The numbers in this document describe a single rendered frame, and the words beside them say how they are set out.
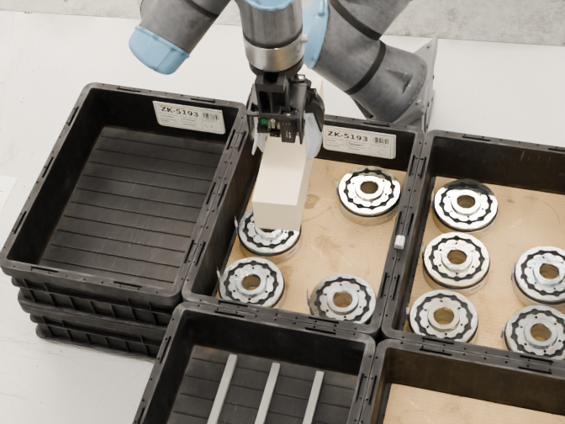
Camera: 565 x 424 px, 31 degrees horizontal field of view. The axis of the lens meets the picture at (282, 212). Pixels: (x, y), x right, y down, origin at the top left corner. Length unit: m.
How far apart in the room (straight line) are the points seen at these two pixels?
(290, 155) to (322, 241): 0.28
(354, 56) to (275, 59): 0.59
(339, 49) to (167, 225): 0.43
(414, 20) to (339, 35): 1.45
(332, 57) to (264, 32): 0.61
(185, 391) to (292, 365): 0.16
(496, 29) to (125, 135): 1.63
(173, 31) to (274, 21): 0.15
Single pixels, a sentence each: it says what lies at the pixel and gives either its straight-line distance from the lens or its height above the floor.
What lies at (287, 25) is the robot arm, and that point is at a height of 1.36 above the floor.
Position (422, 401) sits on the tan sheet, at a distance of 1.54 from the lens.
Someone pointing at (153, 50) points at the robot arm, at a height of 1.30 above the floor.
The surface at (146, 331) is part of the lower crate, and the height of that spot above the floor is 0.81.
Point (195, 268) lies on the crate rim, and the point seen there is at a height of 0.93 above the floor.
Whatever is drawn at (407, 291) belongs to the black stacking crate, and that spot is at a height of 0.83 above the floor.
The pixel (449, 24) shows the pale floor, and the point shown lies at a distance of 3.25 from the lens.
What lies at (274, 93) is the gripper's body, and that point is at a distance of 1.32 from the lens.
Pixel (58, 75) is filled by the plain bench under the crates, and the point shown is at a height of 0.70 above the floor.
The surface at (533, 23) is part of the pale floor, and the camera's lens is 3.28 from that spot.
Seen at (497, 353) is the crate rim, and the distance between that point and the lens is 1.47.
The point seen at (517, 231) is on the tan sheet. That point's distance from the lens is 1.71.
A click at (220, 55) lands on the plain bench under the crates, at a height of 0.70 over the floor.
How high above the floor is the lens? 2.20
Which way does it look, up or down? 52 degrees down
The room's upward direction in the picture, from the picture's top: 7 degrees counter-clockwise
